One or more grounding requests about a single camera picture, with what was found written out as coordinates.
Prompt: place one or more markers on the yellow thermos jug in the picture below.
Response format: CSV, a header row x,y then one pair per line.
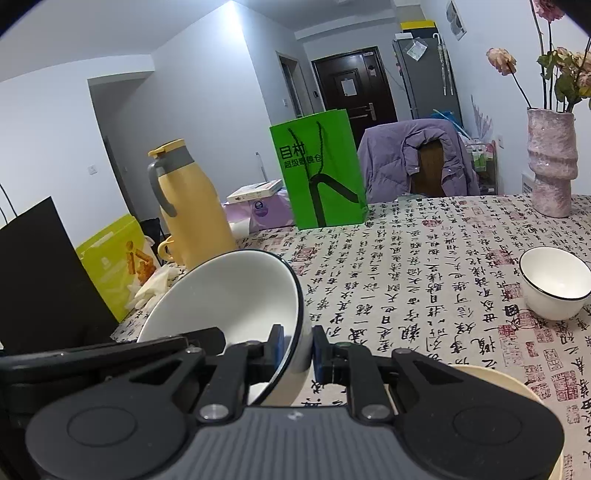
x,y
189,204

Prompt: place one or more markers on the white black-rimmed bowl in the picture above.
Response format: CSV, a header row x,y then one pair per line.
x,y
555,283
243,293

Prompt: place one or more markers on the white rubber gloves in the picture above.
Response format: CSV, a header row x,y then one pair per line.
x,y
158,284

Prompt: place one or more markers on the grey refrigerator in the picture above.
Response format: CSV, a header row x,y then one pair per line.
x,y
428,77

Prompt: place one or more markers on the white flat box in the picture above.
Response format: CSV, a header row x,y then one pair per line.
x,y
255,191

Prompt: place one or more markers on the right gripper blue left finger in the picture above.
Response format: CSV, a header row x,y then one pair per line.
x,y
264,358

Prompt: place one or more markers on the wooden chair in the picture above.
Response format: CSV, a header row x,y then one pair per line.
x,y
428,181

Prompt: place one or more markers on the purple puffer jacket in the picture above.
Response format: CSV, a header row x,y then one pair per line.
x,y
388,156

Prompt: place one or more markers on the yellow-green snack box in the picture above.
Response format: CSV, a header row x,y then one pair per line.
x,y
118,260

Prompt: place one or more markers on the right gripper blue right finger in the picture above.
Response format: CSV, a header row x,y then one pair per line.
x,y
331,360

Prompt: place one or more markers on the pink textured vase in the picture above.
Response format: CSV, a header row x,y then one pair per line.
x,y
553,158

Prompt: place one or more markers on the black paper shopping bag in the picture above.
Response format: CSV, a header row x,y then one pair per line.
x,y
48,301

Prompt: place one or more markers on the wall picture frame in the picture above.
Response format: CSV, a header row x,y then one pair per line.
x,y
456,24

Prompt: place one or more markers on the purple tissue pack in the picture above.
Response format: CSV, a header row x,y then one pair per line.
x,y
249,217

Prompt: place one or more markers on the dried pink roses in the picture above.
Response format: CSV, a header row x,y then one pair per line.
x,y
565,74

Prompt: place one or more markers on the yellow box on refrigerator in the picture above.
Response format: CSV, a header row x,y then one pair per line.
x,y
418,25

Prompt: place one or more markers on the calligraphy print tablecloth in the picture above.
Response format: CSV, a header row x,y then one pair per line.
x,y
441,276

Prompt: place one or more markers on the green paper shopping bag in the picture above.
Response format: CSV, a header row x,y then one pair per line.
x,y
321,170

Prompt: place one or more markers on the dark entrance door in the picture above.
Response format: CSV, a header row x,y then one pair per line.
x,y
357,82

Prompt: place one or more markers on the yellow mug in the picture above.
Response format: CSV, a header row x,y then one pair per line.
x,y
166,250

